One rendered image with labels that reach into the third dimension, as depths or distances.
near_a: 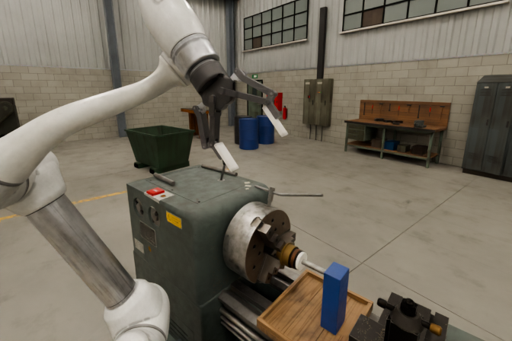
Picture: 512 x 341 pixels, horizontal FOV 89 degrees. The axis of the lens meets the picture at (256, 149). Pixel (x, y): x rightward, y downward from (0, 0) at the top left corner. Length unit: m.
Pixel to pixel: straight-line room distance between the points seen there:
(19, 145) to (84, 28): 10.43
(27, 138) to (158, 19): 0.35
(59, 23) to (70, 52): 0.89
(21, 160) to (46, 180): 0.19
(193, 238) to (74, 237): 0.39
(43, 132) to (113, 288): 0.52
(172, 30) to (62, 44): 10.37
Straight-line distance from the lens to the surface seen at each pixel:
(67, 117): 0.68
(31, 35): 10.93
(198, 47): 0.57
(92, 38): 11.02
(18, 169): 0.72
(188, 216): 1.07
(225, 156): 0.57
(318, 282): 1.33
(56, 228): 0.92
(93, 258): 0.95
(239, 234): 1.07
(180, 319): 1.46
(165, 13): 0.61
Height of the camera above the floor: 1.72
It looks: 13 degrees down
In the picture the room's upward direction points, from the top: straight up
